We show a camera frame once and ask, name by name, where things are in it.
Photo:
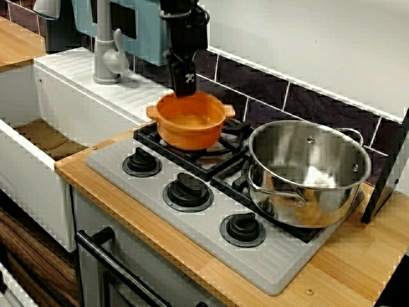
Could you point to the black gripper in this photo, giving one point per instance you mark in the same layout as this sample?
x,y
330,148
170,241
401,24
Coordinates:
x,y
187,35

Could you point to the orange plastic toy pot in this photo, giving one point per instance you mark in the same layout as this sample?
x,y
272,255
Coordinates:
x,y
191,134

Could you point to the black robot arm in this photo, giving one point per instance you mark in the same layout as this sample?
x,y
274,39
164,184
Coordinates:
x,y
177,4

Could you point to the white toy sink basin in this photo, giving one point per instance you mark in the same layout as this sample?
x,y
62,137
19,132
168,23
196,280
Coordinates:
x,y
80,105

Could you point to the white oven door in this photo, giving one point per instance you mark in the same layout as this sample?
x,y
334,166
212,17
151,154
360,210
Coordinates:
x,y
143,256

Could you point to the clear glass container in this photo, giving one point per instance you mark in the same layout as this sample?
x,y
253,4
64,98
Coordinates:
x,y
48,9

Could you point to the teal blue cabinet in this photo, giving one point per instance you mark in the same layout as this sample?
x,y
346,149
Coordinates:
x,y
147,32

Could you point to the silver metal frame rail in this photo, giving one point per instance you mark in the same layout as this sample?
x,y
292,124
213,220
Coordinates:
x,y
12,294

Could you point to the stainless steel pot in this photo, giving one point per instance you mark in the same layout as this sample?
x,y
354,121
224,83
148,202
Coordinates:
x,y
319,204

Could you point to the black stove knob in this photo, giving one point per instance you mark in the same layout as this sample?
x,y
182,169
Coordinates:
x,y
241,227
140,161
187,190

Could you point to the black side panel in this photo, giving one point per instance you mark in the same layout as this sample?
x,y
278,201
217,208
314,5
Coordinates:
x,y
383,179

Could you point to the black burner grate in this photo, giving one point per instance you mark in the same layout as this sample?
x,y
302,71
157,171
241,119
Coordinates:
x,y
238,127
239,184

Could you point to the grey toy faucet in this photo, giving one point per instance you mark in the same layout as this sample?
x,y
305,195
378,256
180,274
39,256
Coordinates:
x,y
102,48

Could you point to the grey toy stove panel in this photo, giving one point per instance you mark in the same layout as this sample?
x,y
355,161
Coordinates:
x,y
191,228

